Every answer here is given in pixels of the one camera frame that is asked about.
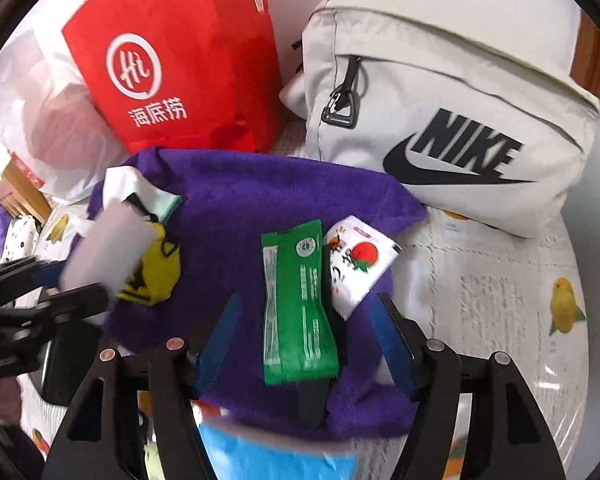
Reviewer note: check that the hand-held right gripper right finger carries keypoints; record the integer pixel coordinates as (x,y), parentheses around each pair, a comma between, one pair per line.
(392,345)

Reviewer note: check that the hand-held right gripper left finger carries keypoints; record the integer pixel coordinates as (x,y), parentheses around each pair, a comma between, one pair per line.
(220,345)

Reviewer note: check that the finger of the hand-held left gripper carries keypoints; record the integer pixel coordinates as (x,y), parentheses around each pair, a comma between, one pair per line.
(75,300)
(15,270)

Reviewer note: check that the pale translucent plastic packet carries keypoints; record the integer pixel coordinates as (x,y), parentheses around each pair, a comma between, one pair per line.
(105,250)

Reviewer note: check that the green foil packet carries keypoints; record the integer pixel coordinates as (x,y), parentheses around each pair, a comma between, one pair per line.
(295,310)

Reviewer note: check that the white peach-print snack packet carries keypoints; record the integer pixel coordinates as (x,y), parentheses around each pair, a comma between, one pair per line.
(365,260)

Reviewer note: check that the yellow pouch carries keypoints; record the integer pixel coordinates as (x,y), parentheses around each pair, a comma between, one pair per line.
(160,270)

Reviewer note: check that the blue tissue pack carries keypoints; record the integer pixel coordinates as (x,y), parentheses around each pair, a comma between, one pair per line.
(260,455)

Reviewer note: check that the purple towel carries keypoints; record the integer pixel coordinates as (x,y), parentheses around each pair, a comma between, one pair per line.
(230,210)

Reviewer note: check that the person's left hand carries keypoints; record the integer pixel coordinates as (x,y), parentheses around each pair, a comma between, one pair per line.
(2,400)

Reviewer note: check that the white polka dot cloth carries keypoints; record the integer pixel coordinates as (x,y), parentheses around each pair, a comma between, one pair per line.
(20,235)

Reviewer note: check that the dark rectangular box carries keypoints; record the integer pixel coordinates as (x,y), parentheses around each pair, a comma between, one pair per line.
(70,365)

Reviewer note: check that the white plastic shopping bag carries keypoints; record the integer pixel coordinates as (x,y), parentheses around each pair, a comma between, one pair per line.
(40,110)

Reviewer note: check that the red paper shopping bag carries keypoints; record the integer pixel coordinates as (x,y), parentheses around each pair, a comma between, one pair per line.
(180,60)

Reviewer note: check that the grey waist bag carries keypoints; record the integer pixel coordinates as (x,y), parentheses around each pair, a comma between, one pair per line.
(430,85)

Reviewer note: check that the brown wooden door frame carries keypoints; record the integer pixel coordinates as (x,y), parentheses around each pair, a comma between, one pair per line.
(592,60)

